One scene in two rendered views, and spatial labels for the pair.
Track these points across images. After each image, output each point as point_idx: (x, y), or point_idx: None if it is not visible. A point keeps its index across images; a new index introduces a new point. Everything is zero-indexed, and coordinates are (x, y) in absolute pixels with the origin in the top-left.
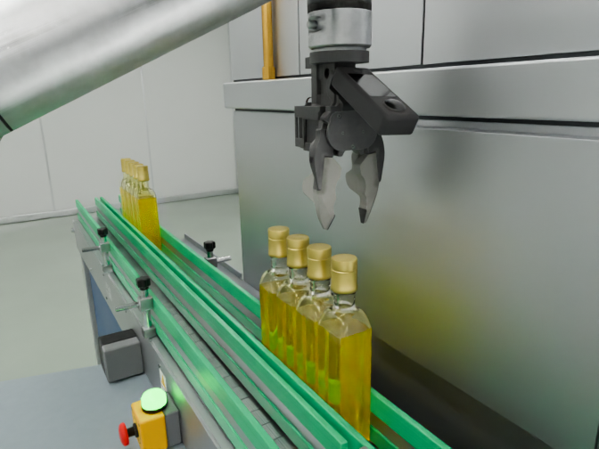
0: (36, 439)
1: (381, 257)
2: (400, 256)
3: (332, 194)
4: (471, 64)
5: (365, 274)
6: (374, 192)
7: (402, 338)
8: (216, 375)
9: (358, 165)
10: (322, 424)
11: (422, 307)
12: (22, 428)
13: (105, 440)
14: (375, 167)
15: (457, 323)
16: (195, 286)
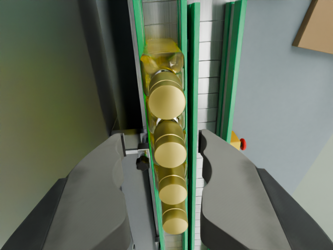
0: (269, 164)
1: (71, 144)
2: (55, 119)
3: (217, 158)
4: None
5: (88, 151)
6: (89, 157)
7: (88, 77)
8: (231, 123)
9: (126, 225)
10: (199, 31)
11: (66, 61)
12: (272, 174)
13: (243, 150)
14: (62, 210)
15: (47, 0)
16: (187, 231)
